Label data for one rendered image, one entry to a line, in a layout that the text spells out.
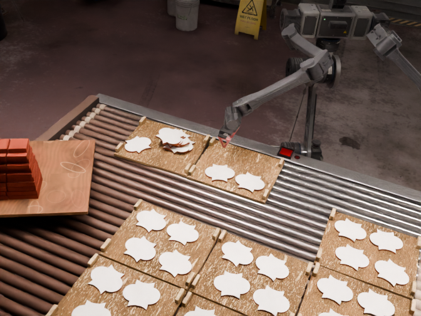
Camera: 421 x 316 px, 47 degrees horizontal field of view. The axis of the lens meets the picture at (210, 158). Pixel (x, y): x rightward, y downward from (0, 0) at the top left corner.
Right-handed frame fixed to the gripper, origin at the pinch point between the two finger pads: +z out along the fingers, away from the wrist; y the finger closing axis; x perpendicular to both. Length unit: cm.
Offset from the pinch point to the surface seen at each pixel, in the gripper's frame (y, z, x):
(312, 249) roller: -40, 12, -58
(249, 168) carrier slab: -4.7, 9.0, -14.7
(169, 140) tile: -11.7, 1.9, 27.9
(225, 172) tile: -14.9, 7.9, -5.8
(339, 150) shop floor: 164, 102, -47
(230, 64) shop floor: 258, 100, 94
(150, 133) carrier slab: -3.2, 8.6, 44.0
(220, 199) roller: -30.5, 11.0, -10.0
